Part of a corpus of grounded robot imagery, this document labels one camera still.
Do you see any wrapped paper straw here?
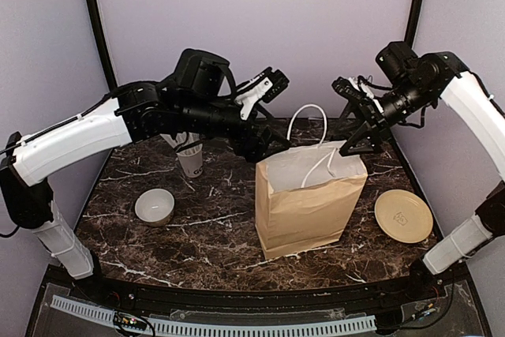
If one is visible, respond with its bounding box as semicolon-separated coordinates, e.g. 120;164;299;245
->
161;132;203;156

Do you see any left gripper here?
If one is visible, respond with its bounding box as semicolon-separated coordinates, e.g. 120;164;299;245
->
176;95;291;161

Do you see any black frame post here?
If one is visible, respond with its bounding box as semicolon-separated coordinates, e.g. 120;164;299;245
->
85;0;118;91
404;0;423;47

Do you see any white slotted cable duct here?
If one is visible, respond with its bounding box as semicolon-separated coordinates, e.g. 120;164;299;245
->
50;294;377;337

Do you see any brown paper bag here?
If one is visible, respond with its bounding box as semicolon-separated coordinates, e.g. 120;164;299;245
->
254;103;368;261

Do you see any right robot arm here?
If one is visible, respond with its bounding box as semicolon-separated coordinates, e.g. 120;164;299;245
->
331;41;504;301

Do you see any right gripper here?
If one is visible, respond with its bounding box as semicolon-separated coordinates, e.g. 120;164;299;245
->
331;78;434;155

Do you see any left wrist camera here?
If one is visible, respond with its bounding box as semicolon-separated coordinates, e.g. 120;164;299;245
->
234;66;290;121

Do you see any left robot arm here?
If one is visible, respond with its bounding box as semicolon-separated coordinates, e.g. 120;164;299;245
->
1;48;290;302

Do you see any right black frame post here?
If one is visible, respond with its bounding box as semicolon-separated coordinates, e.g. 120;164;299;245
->
404;0;423;47

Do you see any white paper straw cup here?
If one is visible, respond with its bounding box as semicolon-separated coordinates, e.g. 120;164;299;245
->
177;145;203;178

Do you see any white ceramic bowl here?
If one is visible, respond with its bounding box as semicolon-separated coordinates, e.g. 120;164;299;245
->
134;189;175;227

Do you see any cream yellow plate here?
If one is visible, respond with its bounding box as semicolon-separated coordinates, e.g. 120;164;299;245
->
374;189;433;244

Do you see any black table front rail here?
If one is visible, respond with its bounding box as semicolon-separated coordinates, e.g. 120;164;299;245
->
53;267;447;313

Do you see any left black frame post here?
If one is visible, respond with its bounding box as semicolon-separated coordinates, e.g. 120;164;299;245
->
85;0;118;91

